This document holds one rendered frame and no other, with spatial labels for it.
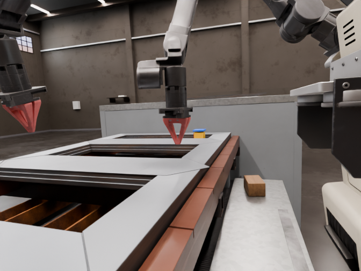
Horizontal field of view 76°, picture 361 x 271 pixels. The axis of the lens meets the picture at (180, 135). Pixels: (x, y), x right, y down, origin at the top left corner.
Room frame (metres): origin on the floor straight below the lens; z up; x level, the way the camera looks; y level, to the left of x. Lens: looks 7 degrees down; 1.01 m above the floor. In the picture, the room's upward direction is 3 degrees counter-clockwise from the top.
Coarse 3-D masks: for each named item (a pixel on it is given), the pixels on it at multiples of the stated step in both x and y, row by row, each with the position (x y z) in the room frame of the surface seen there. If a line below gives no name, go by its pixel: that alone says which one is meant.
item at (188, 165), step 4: (184, 160) 0.68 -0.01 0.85; (188, 160) 0.68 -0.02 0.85; (192, 160) 0.68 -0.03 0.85; (180, 164) 0.64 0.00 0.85; (184, 164) 0.63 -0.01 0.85; (188, 164) 0.63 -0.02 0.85; (192, 164) 0.63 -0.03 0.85; (196, 164) 0.63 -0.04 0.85; (200, 164) 0.63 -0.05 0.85; (176, 168) 0.59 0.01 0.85; (180, 168) 0.59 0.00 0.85; (184, 168) 0.59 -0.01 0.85; (188, 168) 0.59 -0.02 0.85; (192, 168) 0.59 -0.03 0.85; (196, 168) 0.58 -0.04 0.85; (172, 172) 0.56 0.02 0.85; (176, 172) 0.56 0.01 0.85; (180, 172) 0.56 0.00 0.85
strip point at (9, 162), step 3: (36, 156) 0.87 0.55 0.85; (39, 156) 0.86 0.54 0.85; (15, 159) 0.83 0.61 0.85; (18, 159) 0.83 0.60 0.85; (21, 159) 0.83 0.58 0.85; (24, 159) 0.83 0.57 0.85; (27, 159) 0.82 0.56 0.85; (30, 159) 0.82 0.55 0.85; (6, 162) 0.78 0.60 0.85; (9, 162) 0.78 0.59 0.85; (12, 162) 0.78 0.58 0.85; (15, 162) 0.78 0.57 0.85; (18, 162) 0.77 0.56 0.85; (3, 165) 0.74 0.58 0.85; (6, 165) 0.74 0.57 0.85
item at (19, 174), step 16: (96, 144) 1.13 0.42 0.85; (112, 144) 1.10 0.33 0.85; (128, 144) 1.08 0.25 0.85; (144, 144) 1.05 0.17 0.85; (160, 144) 1.03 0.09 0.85; (224, 144) 1.04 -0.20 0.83; (208, 160) 0.69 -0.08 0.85; (0, 176) 0.70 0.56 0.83; (16, 176) 0.68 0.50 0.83; (32, 176) 0.66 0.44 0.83; (48, 176) 0.64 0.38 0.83; (64, 176) 0.63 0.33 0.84; (80, 176) 0.61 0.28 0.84; (96, 176) 0.60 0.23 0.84; (112, 176) 0.59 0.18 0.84; (128, 176) 0.57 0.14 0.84; (144, 176) 0.56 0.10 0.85; (176, 208) 0.39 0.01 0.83; (160, 224) 0.32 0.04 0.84; (144, 240) 0.28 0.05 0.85; (128, 256) 0.24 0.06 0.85; (144, 256) 0.27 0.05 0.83
